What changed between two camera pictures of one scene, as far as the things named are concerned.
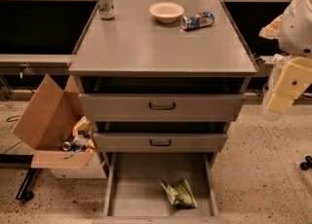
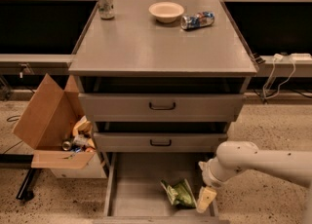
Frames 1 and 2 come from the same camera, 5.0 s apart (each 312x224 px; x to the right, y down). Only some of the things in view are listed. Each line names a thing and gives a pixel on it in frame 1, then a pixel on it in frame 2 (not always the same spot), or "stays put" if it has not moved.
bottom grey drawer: (136, 195) stays put
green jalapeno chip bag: (179, 195) stays put
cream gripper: (297, 29) → (208, 178)
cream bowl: (166, 12) stays put
